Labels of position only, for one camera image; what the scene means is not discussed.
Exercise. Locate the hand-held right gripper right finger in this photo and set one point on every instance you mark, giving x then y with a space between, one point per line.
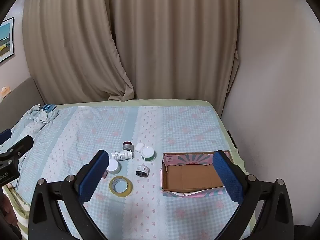
228 177

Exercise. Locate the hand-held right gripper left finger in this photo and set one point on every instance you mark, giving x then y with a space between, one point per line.
93 177

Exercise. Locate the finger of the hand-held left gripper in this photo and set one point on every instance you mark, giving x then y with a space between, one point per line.
22 143
5 135

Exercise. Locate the small red box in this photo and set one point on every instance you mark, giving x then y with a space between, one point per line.
105 175

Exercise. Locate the frosted jar with white lid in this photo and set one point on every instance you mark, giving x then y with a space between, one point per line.
114 167

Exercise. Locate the yellow tape roll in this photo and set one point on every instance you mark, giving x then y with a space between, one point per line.
120 186

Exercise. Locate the white pill bottle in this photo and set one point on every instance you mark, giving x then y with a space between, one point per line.
121 155

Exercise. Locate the cardboard box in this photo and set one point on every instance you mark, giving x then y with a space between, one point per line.
190 177

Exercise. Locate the silver jar with red lid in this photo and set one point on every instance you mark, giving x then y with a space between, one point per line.
128 145

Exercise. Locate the small black jar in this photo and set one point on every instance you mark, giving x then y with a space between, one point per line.
142 170

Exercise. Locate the white earbud case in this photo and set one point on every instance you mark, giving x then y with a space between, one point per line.
140 147

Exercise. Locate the green jar with white lid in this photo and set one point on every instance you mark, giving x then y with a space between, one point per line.
148 153

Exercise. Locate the person's left hand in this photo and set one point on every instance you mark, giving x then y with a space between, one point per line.
7 208

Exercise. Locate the crumpled light blue cloth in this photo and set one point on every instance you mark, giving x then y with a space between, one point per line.
37 117

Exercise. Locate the striped green white cloth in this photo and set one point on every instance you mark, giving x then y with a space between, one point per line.
18 212

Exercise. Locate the small orange object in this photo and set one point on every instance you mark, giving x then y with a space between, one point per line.
5 91

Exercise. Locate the blue patterned packet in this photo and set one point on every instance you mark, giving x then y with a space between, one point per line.
49 107

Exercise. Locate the blue checked blanket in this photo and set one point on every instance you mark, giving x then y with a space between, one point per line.
175 130

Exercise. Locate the light green bed sheet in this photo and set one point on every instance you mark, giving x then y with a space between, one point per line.
175 101

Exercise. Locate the beige curtain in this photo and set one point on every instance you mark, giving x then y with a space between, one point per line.
70 42
175 42

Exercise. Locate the framed wall picture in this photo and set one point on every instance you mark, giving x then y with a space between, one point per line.
6 40

